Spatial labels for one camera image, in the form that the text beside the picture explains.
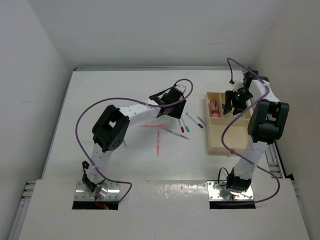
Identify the pink eraser roll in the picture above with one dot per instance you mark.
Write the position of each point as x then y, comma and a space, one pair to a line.
214, 109

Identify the aluminium rail back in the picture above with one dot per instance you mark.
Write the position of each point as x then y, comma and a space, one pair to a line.
148, 68

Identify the aluminium rail left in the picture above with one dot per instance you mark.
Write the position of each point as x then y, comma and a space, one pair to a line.
22, 210

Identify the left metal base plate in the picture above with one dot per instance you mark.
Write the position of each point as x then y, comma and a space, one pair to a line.
104, 192

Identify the red capped white marker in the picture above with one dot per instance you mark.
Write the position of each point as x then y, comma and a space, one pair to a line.
181, 127

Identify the metal base plate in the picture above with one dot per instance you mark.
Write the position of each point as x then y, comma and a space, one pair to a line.
104, 192
218, 192

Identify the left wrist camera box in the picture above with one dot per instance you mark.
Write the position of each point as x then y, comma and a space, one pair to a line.
180, 88

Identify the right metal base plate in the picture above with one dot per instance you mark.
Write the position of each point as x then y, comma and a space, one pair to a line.
218, 192

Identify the purple capped white marker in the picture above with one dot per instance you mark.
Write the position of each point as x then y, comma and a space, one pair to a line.
194, 120

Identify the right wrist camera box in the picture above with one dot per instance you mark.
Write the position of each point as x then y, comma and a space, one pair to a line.
237, 85

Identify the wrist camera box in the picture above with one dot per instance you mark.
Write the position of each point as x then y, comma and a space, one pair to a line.
237, 85
180, 88

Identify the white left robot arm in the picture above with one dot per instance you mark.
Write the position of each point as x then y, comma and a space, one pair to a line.
111, 127

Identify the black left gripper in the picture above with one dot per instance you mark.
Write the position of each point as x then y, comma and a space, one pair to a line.
176, 112

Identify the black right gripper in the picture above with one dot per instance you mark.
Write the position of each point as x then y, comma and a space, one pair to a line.
238, 108

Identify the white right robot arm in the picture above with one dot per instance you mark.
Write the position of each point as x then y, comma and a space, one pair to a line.
240, 177

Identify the beige compartment tray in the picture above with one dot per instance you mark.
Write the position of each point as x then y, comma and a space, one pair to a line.
236, 137

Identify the orange highlighter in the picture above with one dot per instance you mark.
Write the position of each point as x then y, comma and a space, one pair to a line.
158, 142

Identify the orange highlighter pen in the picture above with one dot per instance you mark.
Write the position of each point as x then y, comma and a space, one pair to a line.
153, 126

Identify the clear blue ballpoint pen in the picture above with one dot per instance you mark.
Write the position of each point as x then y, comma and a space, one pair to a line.
176, 134

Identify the teal capped white marker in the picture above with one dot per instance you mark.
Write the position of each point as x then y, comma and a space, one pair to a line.
185, 125

